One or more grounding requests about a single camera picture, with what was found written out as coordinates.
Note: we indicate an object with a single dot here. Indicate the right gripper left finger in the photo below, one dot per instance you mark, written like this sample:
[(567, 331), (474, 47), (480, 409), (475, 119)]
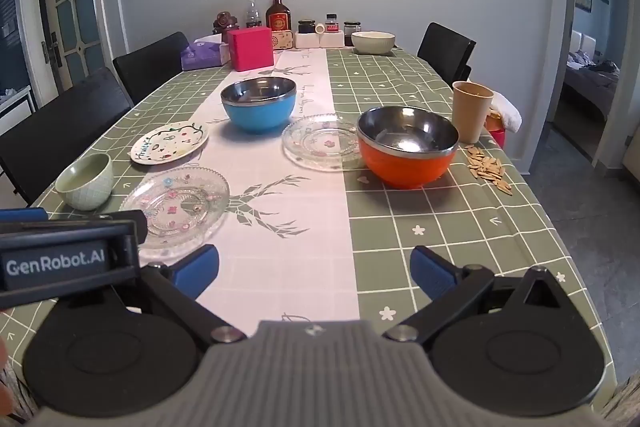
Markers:
[(171, 291)]

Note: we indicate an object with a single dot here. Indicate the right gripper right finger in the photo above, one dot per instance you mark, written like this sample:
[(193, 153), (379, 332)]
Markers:
[(454, 292)]

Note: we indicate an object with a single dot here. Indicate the glass plate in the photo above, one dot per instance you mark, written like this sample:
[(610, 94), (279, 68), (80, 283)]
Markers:
[(183, 208), (323, 142)]

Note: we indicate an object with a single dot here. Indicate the green ceramic bowl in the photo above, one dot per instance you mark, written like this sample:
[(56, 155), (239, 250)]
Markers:
[(87, 183)]

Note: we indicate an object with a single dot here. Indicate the white fruity painted plate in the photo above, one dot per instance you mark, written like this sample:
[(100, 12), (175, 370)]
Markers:
[(169, 143)]

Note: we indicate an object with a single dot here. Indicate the orange steel bowl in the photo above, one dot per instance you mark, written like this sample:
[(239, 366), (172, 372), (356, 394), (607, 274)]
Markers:
[(406, 147)]

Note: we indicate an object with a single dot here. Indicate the blue steel bowl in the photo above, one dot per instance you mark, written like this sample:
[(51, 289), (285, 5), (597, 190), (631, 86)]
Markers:
[(259, 104)]

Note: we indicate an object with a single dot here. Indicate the near left black chair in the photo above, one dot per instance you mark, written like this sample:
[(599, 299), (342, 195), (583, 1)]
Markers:
[(38, 149)]

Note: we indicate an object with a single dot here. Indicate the black chair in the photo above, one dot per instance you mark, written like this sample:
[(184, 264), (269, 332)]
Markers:
[(38, 149), (447, 52), (143, 71)]

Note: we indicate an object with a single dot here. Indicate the green checked tablecloth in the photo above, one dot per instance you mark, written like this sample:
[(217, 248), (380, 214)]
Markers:
[(302, 244)]

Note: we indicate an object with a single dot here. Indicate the white bag on chair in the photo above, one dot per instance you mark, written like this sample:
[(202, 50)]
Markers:
[(509, 115)]

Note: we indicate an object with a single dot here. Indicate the brown paper cup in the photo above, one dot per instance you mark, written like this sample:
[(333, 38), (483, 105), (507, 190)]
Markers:
[(470, 109)]

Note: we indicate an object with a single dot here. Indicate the far left black chair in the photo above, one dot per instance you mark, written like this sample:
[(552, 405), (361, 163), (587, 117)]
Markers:
[(143, 71)]

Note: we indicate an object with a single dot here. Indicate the right black chair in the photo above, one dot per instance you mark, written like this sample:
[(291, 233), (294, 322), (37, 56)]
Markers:
[(447, 52)]

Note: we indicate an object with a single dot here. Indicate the purple tissue box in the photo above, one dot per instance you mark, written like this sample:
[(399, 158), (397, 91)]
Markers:
[(205, 52)]

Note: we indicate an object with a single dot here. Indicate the pink box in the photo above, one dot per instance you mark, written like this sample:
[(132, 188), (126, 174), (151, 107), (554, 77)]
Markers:
[(250, 48)]

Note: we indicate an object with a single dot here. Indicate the cream ceramic bowl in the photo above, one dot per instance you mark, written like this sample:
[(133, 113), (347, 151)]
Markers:
[(373, 42)]

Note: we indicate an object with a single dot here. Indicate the dark brown figurine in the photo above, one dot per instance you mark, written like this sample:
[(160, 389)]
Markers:
[(224, 22)]

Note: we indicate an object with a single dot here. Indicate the clear water bottle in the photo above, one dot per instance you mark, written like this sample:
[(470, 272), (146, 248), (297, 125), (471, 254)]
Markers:
[(252, 17)]

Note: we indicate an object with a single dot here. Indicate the white box set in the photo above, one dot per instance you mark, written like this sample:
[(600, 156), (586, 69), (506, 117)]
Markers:
[(327, 40)]

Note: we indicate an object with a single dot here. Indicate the black lid jar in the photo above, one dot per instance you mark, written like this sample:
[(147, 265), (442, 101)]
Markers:
[(349, 28)]

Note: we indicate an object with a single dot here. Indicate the brown liquor bottle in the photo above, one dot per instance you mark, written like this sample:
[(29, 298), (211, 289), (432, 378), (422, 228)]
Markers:
[(278, 16)]

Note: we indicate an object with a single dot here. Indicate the dark glass jar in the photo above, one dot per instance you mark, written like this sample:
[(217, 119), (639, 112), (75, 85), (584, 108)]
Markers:
[(306, 26)]

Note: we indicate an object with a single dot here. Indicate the red label jar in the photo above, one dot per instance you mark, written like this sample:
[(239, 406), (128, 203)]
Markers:
[(332, 24)]

